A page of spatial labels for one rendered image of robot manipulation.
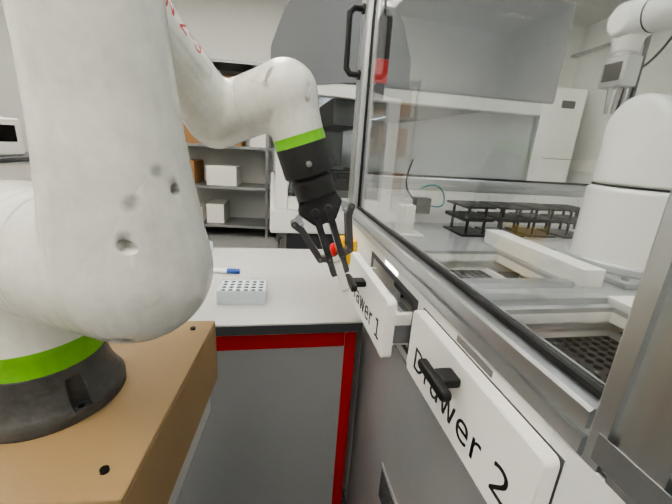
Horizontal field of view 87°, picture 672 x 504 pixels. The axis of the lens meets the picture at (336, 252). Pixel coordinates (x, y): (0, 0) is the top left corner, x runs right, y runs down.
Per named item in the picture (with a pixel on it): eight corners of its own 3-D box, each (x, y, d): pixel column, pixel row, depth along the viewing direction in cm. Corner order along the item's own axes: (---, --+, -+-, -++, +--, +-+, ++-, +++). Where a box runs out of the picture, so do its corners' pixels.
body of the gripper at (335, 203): (329, 167, 68) (342, 212, 71) (287, 180, 68) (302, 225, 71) (336, 170, 61) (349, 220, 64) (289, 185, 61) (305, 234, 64)
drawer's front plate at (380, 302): (381, 359, 62) (387, 302, 58) (347, 292, 89) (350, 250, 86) (390, 358, 62) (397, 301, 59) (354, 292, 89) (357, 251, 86)
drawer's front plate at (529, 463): (517, 555, 33) (545, 462, 30) (405, 367, 60) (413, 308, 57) (533, 552, 33) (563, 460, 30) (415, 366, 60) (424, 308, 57)
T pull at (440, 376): (441, 405, 40) (443, 394, 39) (416, 365, 47) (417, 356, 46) (470, 402, 41) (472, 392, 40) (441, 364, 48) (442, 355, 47)
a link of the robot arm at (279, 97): (299, 41, 52) (311, 52, 62) (223, 68, 54) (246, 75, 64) (326, 137, 56) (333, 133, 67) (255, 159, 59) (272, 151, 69)
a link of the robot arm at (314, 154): (276, 153, 57) (330, 136, 58) (275, 151, 68) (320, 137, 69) (288, 188, 59) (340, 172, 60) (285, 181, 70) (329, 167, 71)
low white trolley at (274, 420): (138, 570, 98) (103, 328, 76) (188, 410, 157) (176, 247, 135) (342, 541, 109) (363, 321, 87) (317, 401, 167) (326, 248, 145)
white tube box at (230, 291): (216, 304, 91) (216, 290, 90) (222, 291, 99) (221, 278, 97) (265, 304, 93) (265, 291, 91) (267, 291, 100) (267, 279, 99)
